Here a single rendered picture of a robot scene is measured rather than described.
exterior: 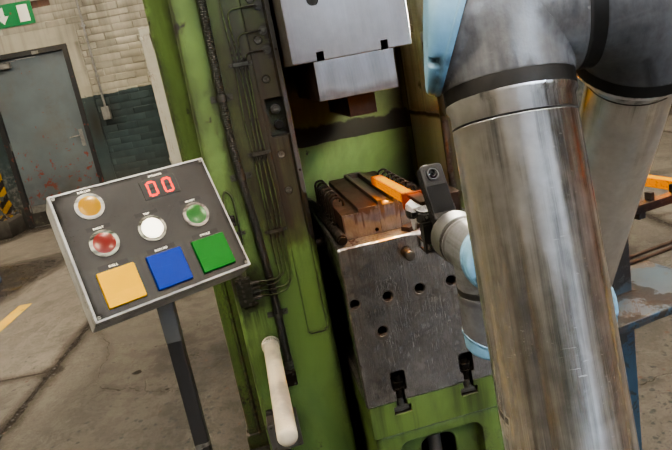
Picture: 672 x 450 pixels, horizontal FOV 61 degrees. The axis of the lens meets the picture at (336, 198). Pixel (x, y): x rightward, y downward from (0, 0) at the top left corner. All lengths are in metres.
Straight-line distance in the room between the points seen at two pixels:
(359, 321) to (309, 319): 0.24
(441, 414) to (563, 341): 1.20
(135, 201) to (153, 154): 6.37
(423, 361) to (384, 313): 0.18
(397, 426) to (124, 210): 0.91
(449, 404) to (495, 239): 1.21
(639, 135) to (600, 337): 0.24
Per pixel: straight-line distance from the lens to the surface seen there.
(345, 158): 1.93
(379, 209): 1.48
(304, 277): 1.64
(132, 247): 1.26
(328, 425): 1.85
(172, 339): 1.42
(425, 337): 1.56
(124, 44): 7.66
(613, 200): 0.74
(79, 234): 1.26
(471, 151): 0.51
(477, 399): 1.71
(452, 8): 0.51
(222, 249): 1.29
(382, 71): 1.44
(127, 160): 7.76
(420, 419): 1.68
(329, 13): 1.42
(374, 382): 1.58
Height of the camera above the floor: 1.36
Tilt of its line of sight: 13 degrees down
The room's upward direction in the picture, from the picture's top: 11 degrees counter-clockwise
